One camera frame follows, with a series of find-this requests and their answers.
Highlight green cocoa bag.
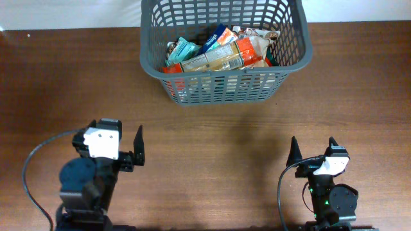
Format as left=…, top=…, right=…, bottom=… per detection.
left=265, top=51, right=279, bottom=67

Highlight beige snack bag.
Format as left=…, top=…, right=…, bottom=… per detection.
left=166, top=42, right=177, bottom=58

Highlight teal wet wipes packet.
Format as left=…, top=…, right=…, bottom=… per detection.
left=165, top=37, right=200, bottom=66

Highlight orange spaghetti packet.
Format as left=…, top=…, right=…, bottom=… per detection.
left=162, top=36, right=263, bottom=97

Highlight beige rice bag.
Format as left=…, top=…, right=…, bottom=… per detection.
left=232, top=26, right=281, bottom=68

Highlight multicolour tissue pack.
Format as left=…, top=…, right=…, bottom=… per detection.
left=196, top=24, right=238, bottom=56

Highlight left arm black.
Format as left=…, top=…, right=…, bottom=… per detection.
left=56, top=118, right=145, bottom=231

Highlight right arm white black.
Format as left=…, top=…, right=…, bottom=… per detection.
left=280, top=137, right=374, bottom=231

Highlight grey plastic basket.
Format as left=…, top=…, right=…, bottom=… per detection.
left=140, top=0, right=313, bottom=106

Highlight right black cable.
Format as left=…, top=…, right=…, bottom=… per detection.
left=277, top=156, right=325, bottom=231

